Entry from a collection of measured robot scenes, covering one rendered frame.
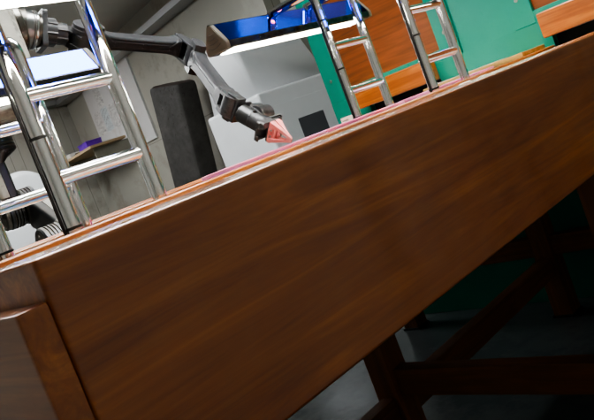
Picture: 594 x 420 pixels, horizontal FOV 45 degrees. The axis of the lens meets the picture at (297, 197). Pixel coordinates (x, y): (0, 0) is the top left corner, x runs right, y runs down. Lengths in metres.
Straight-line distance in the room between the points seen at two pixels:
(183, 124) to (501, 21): 4.91
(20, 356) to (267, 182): 0.23
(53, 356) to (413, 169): 0.41
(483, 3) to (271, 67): 3.05
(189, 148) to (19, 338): 6.42
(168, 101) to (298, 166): 6.33
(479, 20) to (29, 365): 1.95
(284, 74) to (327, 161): 4.51
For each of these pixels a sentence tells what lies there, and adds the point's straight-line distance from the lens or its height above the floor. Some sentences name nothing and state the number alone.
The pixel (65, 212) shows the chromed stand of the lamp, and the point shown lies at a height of 0.79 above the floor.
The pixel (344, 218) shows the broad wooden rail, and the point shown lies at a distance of 0.63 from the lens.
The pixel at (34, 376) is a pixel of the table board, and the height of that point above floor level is 0.70.
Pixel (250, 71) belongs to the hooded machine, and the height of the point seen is 1.32.
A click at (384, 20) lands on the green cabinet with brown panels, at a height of 1.03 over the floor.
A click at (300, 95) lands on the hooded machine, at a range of 5.05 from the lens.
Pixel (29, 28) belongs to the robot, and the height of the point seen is 1.36.
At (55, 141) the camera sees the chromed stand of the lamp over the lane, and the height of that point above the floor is 0.92.
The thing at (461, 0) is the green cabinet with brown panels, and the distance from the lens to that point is 2.28.
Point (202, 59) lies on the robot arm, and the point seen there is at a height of 1.13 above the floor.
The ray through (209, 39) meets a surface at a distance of 1.82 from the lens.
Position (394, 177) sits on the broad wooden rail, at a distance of 0.69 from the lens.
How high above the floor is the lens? 0.78
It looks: 4 degrees down
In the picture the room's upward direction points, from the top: 21 degrees counter-clockwise
